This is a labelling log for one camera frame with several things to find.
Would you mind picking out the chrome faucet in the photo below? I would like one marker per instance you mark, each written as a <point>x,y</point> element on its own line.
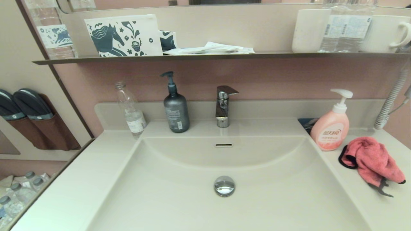
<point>222,109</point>

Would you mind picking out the pink fluffy cloth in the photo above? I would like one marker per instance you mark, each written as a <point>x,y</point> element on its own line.
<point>374,157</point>

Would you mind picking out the white ceramic sink basin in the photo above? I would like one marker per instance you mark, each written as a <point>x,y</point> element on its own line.
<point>179,205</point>

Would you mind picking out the grey pump soap bottle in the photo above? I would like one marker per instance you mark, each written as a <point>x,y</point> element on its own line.
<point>176,112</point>

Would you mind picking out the white plastic packet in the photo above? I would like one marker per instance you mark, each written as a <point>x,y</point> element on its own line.
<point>192,51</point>
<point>224,45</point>

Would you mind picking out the uncapped clear plastic bottle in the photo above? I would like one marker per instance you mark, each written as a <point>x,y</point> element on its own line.
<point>133,115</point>

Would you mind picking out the chrome drain stopper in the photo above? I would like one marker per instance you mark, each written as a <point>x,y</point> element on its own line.
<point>224,186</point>

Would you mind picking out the small dark patterned pouch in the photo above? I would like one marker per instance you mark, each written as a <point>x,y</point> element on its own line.
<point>168,40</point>

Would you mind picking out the white horse print pouch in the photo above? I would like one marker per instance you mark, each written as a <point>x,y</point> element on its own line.
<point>128,36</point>

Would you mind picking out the pink pump soap bottle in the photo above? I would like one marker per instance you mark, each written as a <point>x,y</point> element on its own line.
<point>330,131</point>

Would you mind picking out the clear water bottle white label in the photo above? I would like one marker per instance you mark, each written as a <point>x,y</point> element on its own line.
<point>358,32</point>
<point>330,39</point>

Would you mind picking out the slippers in brown holder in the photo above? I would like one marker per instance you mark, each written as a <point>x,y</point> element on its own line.
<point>51,134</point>

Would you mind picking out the clear bottle blue print label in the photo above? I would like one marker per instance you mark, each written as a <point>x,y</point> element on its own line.
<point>54,36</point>

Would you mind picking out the dark grey slipper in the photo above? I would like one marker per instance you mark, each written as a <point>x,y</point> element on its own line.
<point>31,103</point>
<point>8,108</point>

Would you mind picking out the small capped water bottle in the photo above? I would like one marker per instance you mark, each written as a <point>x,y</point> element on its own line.
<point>16,187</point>
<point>38,182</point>
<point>5,202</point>
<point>30,175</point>

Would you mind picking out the thin metal wall shelf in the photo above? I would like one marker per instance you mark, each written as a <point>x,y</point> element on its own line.
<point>192,57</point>

